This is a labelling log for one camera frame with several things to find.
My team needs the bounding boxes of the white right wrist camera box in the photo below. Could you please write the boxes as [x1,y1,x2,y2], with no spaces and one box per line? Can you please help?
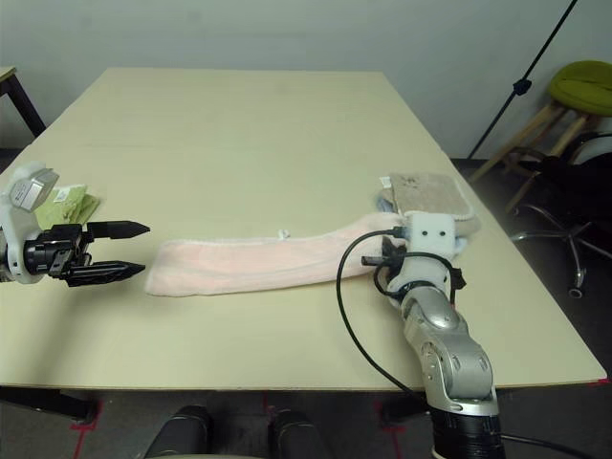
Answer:
[389,213,460,293]

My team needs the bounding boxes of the office chair base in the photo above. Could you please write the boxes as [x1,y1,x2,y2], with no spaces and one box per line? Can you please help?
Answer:
[506,131,612,300]

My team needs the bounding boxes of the green towel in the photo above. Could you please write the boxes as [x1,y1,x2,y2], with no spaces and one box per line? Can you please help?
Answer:
[35,184,104,229]

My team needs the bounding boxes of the beige side table black legs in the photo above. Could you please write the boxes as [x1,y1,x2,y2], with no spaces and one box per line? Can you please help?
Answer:
[0,65,47,140]

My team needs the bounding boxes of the black left robot foot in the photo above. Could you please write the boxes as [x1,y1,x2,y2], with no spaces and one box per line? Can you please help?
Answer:
[142,404,214,459]

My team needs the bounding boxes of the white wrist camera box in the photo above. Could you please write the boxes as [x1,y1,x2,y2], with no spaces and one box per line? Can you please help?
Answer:
[0,161,61,286]
[389,213,460,293]

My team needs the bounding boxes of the beige towel with white trim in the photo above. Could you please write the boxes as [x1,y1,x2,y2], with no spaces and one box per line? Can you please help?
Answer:
[379,171,482,240]

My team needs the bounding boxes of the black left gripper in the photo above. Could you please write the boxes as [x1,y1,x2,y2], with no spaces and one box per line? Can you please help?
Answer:
[23,219,152,288]

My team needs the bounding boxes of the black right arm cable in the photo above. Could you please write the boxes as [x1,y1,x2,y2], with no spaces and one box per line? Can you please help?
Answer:
[336,228,612,459]

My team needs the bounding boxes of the black table base bar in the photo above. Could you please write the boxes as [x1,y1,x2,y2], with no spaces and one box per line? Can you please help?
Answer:
[382,394,431,426]
[0,385,96,423]

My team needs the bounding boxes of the pink towel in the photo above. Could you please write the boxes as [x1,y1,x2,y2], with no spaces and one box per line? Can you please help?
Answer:
[144,212,417,307]

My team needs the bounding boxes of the green stool with wooden legs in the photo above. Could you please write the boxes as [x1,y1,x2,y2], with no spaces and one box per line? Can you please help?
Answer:
[470,60,612,214]

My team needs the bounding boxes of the black robot foot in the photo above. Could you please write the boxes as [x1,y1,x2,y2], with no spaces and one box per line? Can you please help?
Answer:
[267,408,334,459]
[142,404,214,459]

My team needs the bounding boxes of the black tripod stand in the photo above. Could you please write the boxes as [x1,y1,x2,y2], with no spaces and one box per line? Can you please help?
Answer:
[467,0,580,160]

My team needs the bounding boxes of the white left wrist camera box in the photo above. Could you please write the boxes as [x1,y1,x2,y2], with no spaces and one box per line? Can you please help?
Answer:
[0,161,61,286]

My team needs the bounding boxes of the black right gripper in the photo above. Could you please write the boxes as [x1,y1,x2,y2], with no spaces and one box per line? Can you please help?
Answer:
[361,237,410,281]

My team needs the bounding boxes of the black right robot foot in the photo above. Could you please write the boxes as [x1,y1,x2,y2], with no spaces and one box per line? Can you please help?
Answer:
[267,408,334,459]

